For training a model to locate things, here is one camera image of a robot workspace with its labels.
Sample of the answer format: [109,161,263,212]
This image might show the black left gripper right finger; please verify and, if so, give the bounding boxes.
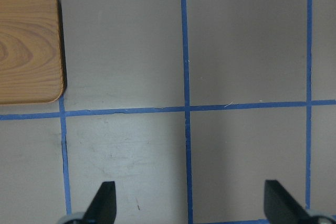
[264,180,310,224]

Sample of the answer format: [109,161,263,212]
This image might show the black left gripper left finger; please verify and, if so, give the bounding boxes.
[81,182,117,224]

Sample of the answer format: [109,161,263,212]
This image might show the wooden tray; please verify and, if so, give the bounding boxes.
[1,0,66,105]

